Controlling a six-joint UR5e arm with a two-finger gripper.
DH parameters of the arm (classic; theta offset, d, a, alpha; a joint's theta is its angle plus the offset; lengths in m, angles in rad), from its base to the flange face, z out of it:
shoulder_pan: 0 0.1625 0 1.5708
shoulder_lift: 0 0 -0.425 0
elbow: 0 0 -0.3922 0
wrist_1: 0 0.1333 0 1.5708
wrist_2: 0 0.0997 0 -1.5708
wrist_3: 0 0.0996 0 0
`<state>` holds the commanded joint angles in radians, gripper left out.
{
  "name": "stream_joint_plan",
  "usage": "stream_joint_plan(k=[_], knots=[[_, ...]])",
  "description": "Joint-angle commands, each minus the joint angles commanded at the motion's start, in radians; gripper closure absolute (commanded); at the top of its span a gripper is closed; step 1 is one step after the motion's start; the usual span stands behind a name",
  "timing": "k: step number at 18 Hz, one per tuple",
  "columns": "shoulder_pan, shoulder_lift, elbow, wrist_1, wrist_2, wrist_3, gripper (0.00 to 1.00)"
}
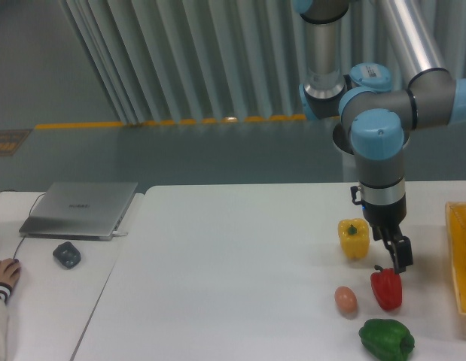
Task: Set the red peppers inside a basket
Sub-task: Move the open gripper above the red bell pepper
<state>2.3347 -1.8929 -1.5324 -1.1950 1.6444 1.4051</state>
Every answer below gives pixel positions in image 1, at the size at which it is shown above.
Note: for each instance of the silver closed laptop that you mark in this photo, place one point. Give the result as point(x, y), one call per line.
point(80, 210)

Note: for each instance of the red bell pepper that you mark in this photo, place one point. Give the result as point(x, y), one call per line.
point(387, 288)

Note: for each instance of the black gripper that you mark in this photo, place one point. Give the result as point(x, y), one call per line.
point(385, 222)

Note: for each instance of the person's hand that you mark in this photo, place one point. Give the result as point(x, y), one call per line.
point(9, 272)

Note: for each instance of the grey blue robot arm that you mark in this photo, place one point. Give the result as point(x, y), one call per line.
point(374, 120)

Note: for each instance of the brown egg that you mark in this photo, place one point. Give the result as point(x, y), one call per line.
point(346, 300)

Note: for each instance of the striped sleeve forearm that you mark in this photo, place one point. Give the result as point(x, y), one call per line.
point(5, 292)

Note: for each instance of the white folding curtain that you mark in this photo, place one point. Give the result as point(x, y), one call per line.
point(198, 60)

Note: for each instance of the yellow bell pepper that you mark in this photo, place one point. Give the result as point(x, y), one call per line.
point(354, 237)

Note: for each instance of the yellow plastic basket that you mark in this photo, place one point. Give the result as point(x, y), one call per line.
point(456, 234)

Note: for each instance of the black small device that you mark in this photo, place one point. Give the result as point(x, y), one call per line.
point(67, 255)

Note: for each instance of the green bell pepper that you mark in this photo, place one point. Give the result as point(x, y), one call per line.
point(387, 339)

